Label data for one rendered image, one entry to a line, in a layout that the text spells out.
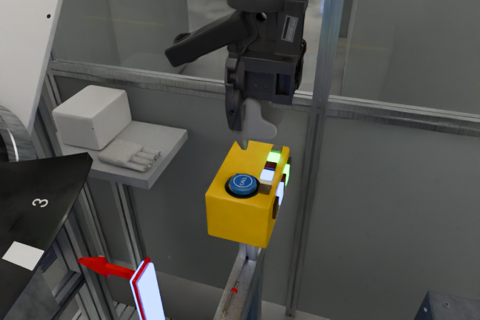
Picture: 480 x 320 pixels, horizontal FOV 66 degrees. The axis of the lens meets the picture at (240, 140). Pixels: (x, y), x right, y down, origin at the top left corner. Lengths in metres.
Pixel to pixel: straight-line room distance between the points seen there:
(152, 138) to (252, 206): 0.59
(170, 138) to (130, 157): 0.14
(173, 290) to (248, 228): 1.21
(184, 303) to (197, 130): 0.85
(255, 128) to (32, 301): 0.40
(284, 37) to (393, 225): 0.89
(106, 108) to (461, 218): 1.01
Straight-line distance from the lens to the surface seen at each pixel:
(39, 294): 0.65
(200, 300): 1.71
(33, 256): 0.37
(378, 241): 1.26
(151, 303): 0.35
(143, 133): 1.10
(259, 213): 0.54
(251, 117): 0.46
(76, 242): 1.04
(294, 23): 0.41
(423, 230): 1.23
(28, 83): 0.72
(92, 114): 1.01
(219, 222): 0.58
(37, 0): 0.76
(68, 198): 0.39
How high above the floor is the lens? 1.45
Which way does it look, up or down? 34 degrees down
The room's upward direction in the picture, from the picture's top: straight up
